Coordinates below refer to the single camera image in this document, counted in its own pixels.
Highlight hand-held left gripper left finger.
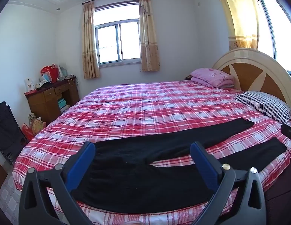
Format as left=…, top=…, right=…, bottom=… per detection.
left=19, top=141, right=96, bottom=225

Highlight beige patterned curtain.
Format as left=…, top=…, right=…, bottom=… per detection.
left=139, top=0, right=160, bottom=72
left=82, top=1, right=100, bottom=80

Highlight folded pink blanket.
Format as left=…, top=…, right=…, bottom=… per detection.
left=190, top=68, right=235, bottom=89

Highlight red plaid bed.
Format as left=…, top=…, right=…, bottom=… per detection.
left=13, top=80, right=291, bottom=225

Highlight black suitcase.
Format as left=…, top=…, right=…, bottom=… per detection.
left=0, top=101, right=29, bottom=167

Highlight sliding window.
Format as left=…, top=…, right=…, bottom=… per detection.
left=95, top=19, right=141, bottom=65

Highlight striped pillow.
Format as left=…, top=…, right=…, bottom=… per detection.
left=234, top=91, right=291, bottom=124

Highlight yellow curtain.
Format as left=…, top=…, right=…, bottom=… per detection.
left=213, top=0, right=259, bottom=51

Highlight black pants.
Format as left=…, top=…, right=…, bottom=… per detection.
left=71, top=118, right=288, bottom=214

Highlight patterned paper bag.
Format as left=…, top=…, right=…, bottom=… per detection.
left=30, top=118, right=47, bottom=135

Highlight cream and brown headboard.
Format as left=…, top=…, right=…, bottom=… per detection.
left=212, top=48, right=291, bottom=109

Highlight red plastic bag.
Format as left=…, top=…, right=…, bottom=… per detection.
left=22, top=123, right=34, bottom=141

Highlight teal boxes stack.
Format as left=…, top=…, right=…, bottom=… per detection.
left=57, top=98, right=67, bottom=113

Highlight wooden desk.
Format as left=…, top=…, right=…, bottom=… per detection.
left=25, top=76, right=80, bottom=125

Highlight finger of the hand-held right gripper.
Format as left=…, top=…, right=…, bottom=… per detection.
left=281, top=123, right=291, bottom=142

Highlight white and teal box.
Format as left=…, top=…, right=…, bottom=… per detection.
left=58, top=64, right=68, bottom=78

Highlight red gift bag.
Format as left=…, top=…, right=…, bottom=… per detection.
left=41, top=64, right=59, bottom=83

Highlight large side window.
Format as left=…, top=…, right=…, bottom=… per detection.
left=254, top=0, right=291, bottom=75

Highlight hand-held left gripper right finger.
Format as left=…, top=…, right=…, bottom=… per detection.
left=190, top=141, right=267, bottom=225

